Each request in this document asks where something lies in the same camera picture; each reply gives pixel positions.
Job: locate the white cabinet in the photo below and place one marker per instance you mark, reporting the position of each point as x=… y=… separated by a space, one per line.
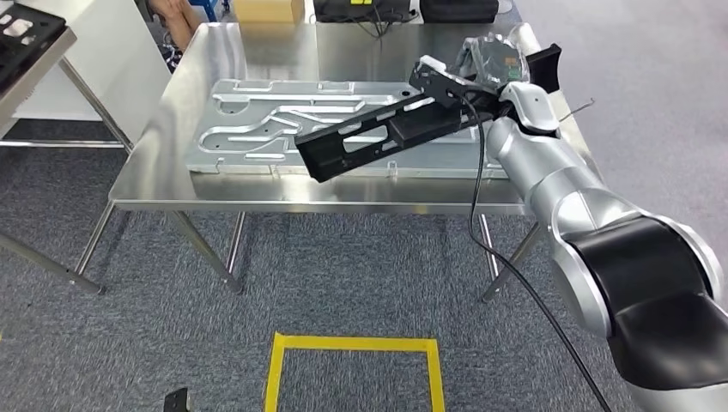
x=114 y=68

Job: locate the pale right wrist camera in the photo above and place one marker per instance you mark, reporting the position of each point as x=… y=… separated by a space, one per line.
x=435 y=79

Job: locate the stamped sheet metal panel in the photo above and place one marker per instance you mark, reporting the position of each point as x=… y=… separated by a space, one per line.
x=341 y=91

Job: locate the steel side table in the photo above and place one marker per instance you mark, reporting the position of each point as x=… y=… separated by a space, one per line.
x=34 y=68

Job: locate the yellow floor tape square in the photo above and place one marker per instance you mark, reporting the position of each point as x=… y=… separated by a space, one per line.
x=352 y=343

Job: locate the black plastic panel part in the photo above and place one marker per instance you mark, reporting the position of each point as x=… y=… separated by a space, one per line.
x=421 y=122

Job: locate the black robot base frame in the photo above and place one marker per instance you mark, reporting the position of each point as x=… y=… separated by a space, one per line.
x=176 y=401

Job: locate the white part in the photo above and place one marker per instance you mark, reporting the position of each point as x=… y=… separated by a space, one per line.
x=18 y=27

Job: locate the brown cardboard box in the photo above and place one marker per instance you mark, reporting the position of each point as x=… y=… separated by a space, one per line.
x=267 y=10

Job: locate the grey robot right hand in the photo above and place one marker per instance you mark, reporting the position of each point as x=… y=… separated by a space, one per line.
x=492 y=59

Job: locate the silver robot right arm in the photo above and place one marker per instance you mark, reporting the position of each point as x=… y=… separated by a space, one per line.
x=546 y=165

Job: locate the person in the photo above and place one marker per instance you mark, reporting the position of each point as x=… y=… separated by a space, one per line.
x=179 y=23

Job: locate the black parts tray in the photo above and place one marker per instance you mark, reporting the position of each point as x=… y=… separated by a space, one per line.
x=40 y=23

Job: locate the blue stool leg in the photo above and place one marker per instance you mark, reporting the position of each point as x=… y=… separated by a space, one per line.
x=206 y=7

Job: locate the stainless steel workbench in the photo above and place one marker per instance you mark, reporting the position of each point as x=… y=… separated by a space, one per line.
x=352 y=51

